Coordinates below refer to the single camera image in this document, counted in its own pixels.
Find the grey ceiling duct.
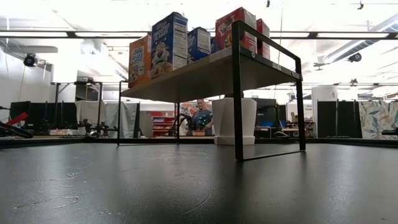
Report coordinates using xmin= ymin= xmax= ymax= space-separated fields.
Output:
xmin=323 ymin=14 xmax=398 ymax=65

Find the person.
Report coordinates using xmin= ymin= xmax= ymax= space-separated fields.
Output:
xmin=186 ymin=98 xmax=215 ymax=137

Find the black partition panel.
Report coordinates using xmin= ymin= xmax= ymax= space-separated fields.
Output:
xmin=9 ymin=101 xmax=78 ymax=131
xmin=317 ymin=100 xmax=363 ymax=139

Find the black ceiling rail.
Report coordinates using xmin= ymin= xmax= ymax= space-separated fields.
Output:
xmin=0 ymin=30 xmax=398 ymax=40

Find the red bar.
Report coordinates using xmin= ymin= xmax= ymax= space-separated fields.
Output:
xmin=6 ymin=111 xmax=29 ymax=127

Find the orange Mini Wheats cereal box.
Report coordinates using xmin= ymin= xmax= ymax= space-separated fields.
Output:
xmin=127 ymin=34 xmax=152 ymax=89

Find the black background table stand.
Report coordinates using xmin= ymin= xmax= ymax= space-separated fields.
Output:
xmin=51 ymin=81 xmax=103 ymax=103

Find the red storage rack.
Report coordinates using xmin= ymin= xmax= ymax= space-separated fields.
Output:
xmin=150 ymin=111 xmax=177 ymax=138

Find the red Froot Loops cereal box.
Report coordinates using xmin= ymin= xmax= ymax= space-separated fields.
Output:
xmin=256 ymin=18 xmax=271 ymax=60
xmin=215 ymin=6 xmax=257 ymax=54

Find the black metal table frame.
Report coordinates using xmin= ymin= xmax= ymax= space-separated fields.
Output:
xmin=0 ymin=136 xmax=398 ymax=147

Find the floral patterned panel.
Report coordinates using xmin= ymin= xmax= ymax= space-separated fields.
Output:
xmin=358 ymin=101 xmax=398 ymax=140

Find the black hose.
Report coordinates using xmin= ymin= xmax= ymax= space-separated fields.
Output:
xmin=0 ymin=121 xmax=34 ymax=139

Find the white cloth cover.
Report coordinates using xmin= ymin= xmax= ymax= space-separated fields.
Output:
xmin=74 ymin=99 xmax=141 ymax=139

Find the white hexagonal plant pot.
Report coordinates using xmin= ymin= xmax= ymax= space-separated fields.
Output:
xmin=211 ymin=97 xmax=257 ymax=146

